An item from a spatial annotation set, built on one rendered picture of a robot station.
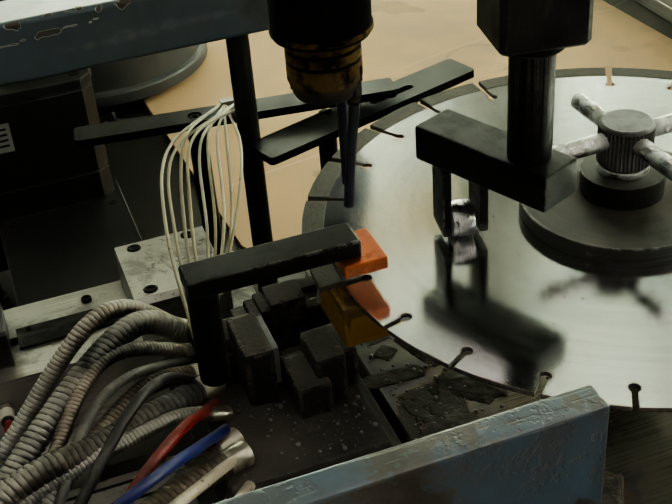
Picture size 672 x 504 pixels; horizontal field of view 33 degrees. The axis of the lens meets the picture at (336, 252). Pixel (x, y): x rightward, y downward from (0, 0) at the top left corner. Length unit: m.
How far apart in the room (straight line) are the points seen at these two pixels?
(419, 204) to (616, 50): 0.68
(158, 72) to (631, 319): 0.78
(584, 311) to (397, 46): 0.79
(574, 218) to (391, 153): 0.14
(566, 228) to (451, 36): 0.75
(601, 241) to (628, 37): 0.75
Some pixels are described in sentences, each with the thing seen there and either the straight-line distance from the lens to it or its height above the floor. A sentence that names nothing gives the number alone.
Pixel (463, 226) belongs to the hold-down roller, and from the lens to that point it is 0.62.
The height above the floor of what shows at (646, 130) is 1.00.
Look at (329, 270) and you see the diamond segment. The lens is 0.61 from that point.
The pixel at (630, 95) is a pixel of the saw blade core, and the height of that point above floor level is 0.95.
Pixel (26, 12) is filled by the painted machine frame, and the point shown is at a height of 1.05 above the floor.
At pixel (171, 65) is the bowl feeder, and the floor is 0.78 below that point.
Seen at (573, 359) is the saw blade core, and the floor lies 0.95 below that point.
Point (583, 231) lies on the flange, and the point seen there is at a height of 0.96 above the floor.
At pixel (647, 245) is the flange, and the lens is 0.61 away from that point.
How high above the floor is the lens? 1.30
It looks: 34 degrees down
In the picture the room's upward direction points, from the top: 5 degrees counter-clockwise
